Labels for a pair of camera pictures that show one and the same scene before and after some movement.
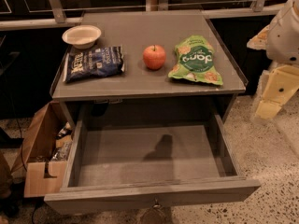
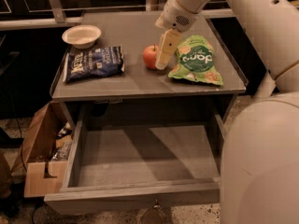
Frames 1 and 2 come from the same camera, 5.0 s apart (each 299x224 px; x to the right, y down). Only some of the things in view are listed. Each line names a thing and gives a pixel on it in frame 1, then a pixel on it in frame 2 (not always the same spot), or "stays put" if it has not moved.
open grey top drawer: [119, 161] stays put
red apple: [154, 57] stays put
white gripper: [284, 42] -> [172, 15]
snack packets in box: [64, 140] stays put
